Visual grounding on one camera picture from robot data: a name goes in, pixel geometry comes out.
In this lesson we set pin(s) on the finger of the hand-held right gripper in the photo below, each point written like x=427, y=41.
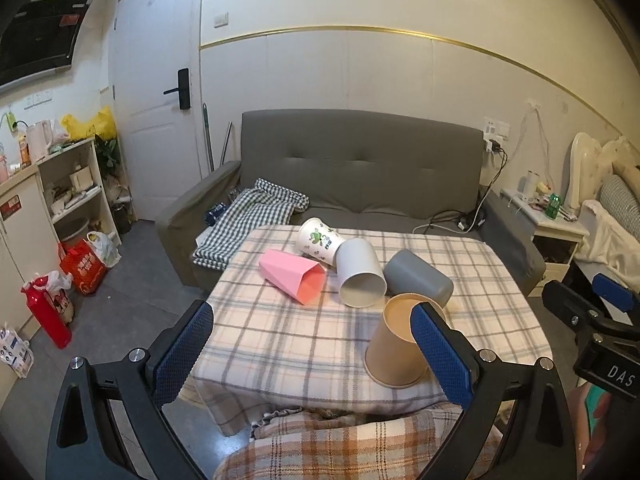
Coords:
x=614, y=291
x=565, y=300

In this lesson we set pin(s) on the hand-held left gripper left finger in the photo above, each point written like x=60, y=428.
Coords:
x=184, y=355

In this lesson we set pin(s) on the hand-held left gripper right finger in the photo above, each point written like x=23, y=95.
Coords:
x=441, y=355

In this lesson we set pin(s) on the brown paper cup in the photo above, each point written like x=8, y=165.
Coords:
x=390, y=355

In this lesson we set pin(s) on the dark grey cup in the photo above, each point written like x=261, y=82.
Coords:
x=420, y=272

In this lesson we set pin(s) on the light grey cup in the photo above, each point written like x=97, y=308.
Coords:
x=357, y=262

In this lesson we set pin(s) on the pink cup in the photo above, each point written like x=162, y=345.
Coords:
x=285, y=270

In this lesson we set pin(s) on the white cup with green print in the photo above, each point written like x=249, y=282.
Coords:
x=317, y=242

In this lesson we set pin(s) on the pink teal printed cloth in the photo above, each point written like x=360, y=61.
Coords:
x=599, y=410

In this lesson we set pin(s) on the white bed blanket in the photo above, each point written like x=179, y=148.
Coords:
x=607, y=240

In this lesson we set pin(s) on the white nightstand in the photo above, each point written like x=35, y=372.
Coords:
x=555, y=232

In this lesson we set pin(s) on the green bottle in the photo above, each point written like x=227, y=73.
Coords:
x=554, y=207

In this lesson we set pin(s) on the grey pillow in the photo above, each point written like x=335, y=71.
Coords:
x=620, y=195

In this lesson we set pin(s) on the grey plaid tablecloth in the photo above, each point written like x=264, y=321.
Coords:
x=280, y=332

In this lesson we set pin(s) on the power strip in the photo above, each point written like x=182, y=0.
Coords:
x=471, y=222

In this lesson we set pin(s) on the white tumbler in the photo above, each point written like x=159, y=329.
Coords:
x=530, y=182

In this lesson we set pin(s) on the cream headboard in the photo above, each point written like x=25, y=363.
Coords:
x=582, y=165

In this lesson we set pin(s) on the white plastic bag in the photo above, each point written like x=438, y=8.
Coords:
x=104, y=250

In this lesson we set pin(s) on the red shopping bag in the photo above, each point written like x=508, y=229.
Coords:
x=82, y=270

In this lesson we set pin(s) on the white bag with red print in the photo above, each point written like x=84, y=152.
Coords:
x=61, y=292

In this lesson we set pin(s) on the red fire extinguisher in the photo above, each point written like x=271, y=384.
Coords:
x=47, y=317

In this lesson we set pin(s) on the green checkered cloth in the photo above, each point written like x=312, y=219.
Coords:
x=240, y=225

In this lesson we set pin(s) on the small blue object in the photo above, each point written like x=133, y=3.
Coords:
x=215, y=213

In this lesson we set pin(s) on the orange plaid blanket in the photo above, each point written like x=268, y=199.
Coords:
x=325, y=447

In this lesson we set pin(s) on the black bin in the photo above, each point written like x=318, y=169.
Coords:
x=122, y=217

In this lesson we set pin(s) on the white blue printed packet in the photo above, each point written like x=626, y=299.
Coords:
x=15, y=352

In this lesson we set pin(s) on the black charger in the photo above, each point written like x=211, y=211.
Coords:
x=495, y=145

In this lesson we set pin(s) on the white counter cabinet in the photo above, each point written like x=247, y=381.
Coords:
x=20, y=240

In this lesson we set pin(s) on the grey sofa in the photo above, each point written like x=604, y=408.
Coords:
x=360, y=170

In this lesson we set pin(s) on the green plant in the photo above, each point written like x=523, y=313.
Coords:
x=109, y=157

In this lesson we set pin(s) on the metal pole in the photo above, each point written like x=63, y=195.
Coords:
x=226, y=145

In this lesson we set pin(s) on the white open shelf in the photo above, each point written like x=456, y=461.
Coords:
x=92, y=160

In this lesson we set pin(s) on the mop pole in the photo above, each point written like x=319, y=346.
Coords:
x=206, y=135

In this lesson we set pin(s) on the yellow plastic bag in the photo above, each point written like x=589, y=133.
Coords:
x=90, y=125

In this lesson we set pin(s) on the orange bottle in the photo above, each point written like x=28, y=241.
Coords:
x=24, y=152

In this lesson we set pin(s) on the white kettle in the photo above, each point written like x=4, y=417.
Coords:
x=39, y=140

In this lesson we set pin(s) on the white door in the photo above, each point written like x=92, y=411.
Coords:
x=150, y=60

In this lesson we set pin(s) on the black range hood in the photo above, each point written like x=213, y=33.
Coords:
x=35, y=40

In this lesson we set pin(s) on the white wall socket panel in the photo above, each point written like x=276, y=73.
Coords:
x=496, y=128

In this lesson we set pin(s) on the white wall sockets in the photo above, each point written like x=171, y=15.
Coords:
x=39, y=100

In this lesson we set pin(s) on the white light switch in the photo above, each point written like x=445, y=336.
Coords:
x=221, y=19

